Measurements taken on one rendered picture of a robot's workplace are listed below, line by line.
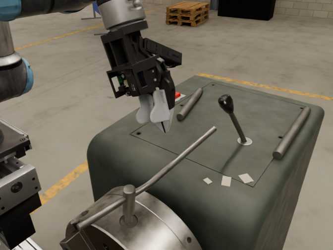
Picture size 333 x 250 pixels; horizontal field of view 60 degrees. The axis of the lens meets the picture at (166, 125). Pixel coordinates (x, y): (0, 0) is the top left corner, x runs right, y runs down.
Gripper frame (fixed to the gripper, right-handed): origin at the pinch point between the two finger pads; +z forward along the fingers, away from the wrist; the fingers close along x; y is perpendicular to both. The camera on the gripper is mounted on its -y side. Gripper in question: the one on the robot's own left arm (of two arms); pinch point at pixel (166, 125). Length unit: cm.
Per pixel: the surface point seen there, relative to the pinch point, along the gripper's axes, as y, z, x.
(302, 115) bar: -40.1, 15.3, 13.3
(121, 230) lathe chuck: 16.7, 13.4, -2.7
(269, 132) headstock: -29.5, 15.6, 7.8
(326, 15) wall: -964, 76, -170
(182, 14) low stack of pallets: -624, -43, -426
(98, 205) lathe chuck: 13.8, 11.9, -12.4
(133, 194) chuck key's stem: 14.4, 6.7, 1.3
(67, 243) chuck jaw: 22.7, 14.3, -12.5
